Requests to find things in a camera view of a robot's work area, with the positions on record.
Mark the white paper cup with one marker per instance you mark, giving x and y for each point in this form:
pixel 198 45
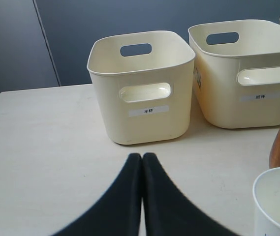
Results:
pixel 266 196

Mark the left cream plastic bin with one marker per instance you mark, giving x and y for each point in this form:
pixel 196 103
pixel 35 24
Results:
pixel 143 85

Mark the middle cream plastic bin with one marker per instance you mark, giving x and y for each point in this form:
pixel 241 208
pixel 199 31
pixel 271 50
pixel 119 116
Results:
pixel 237 72

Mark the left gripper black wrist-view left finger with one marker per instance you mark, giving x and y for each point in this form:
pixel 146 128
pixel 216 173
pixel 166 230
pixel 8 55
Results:
pixel 118 211

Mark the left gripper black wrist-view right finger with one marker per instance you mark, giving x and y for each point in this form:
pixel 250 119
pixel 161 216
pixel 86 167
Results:
pixel 168 212

